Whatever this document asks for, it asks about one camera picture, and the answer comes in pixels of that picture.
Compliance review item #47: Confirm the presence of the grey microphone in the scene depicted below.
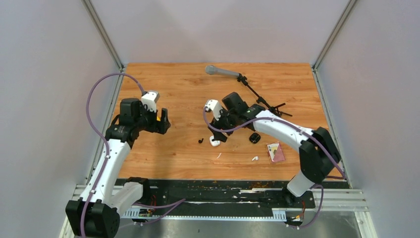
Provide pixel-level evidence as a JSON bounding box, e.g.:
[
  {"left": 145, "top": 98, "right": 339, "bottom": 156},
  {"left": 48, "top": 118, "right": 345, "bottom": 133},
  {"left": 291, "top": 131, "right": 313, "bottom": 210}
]
[{"left": 205, "top": 65, "right": 241, "bottom": 78}]

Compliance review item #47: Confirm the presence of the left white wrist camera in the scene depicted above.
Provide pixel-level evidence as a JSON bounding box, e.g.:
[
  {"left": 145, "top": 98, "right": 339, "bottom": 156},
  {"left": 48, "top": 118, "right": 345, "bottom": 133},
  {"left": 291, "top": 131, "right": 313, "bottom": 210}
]
[{"left": 141, "top": 91, "right": 160, "bottom": 113}]

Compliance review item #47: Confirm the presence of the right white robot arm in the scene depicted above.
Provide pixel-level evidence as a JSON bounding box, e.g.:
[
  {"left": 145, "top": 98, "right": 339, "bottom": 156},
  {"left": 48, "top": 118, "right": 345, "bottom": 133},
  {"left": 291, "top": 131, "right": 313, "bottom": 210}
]
[{"left": 203, "top": 92, "right": 345, "bottom": 207}]

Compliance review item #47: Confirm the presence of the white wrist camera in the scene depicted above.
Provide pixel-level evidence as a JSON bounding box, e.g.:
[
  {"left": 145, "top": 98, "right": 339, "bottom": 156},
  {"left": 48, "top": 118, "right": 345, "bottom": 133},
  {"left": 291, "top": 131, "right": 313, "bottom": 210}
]
[
  {"left": 141, "top": 91, "right": 160, "bottom": 113},
  {"left": 204, "top": 99, "right": 223, "bottom": 120}
]

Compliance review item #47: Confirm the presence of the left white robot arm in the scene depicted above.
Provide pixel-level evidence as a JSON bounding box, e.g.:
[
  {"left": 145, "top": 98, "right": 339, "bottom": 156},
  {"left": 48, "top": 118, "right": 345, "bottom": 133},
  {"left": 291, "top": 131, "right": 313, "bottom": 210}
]
[{"left": 65, "top": 95, "right": 170, "bottom": 238}]

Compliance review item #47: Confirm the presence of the white earbud charging case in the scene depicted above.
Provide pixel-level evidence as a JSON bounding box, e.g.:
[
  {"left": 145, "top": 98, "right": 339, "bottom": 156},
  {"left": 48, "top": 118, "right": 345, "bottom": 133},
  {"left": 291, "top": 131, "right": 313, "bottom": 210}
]
[{"left": 209, "top": 137, "right": 221, "bottom": 147}]

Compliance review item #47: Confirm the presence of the playing card box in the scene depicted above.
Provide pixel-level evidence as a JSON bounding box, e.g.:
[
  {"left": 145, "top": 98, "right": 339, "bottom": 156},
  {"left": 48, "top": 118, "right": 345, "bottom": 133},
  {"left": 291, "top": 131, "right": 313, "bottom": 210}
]
[{"left": 266, "top": 142, "right": 286, "bottom": 164}]

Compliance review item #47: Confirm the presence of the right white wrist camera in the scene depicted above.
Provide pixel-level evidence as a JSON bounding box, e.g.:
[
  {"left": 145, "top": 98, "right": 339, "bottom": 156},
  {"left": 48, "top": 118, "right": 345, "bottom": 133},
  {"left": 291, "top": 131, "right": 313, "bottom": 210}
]
[{"left": 204, "top": 99, "right": 223, "bottom": 120}]

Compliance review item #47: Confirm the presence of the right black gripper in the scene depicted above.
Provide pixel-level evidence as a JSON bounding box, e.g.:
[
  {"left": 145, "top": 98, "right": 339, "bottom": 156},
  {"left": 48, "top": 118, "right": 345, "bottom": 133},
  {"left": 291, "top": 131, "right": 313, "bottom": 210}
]
[{"left": 209, "top": 105, "right": 239, "bottom": 142}]

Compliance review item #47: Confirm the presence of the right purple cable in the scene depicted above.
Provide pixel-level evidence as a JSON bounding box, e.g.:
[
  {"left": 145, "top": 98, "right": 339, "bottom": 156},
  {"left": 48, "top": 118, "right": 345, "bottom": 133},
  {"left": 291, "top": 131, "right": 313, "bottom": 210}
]
[{"left": 202, "top": 108, "right": 347, "bottom": 230}]

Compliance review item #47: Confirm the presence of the slotted cable duct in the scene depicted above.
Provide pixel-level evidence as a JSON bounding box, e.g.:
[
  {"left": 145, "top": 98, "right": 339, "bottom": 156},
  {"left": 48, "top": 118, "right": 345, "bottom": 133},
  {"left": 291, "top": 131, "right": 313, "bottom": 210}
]
[{"left": 121, "top": 208, "right": 287, "bottom": 222}]

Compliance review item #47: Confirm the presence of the black earbud charging case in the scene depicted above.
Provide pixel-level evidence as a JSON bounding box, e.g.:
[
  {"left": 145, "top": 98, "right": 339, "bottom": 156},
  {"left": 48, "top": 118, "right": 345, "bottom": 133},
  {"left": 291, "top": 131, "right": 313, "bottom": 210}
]
[{"left": 249, "top": 132, "right": 261, "bottom": 144}]

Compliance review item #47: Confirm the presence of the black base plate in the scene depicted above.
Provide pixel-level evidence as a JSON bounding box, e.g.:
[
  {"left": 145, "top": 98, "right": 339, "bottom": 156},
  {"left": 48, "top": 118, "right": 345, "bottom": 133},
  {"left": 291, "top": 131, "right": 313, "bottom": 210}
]
[{"left": 114, "top": 178, "right": 351, "bottom": 218}]

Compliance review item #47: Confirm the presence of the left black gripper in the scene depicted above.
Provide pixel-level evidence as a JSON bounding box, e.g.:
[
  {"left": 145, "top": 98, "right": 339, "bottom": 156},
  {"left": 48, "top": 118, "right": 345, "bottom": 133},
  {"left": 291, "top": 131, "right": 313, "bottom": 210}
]
[{"left": 135, "top": 103, "right": 171, "bottom": 134}]

